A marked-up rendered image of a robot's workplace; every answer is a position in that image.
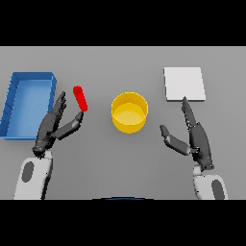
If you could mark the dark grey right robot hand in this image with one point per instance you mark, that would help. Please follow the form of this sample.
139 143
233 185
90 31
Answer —
198 141

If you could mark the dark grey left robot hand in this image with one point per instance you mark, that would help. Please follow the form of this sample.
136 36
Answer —
48 128

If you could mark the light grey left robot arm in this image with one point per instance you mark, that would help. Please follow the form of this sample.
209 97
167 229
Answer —
33 177

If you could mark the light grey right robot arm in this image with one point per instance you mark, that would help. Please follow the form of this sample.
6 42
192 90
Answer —
208 185

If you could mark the red beaker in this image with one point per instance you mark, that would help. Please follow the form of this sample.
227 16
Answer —
80 99

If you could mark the pale square scale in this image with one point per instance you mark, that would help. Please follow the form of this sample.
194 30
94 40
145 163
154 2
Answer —
184 84

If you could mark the yellow bowl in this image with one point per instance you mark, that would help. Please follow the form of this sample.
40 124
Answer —
129 115

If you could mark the blue tray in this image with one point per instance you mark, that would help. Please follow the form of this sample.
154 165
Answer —
27 105

